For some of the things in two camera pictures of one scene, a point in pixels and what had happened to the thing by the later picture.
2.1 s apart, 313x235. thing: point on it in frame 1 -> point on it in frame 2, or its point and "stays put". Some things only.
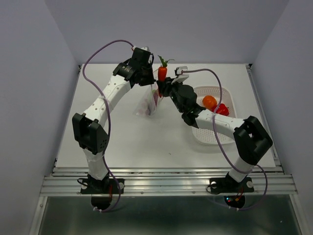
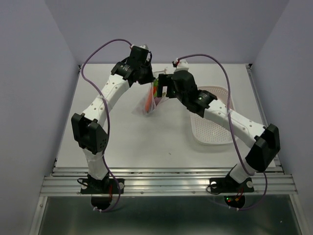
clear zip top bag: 147,103 stays put
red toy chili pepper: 162,71 -> 149,100
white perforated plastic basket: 206,136 stays put
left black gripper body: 147,77 stays put
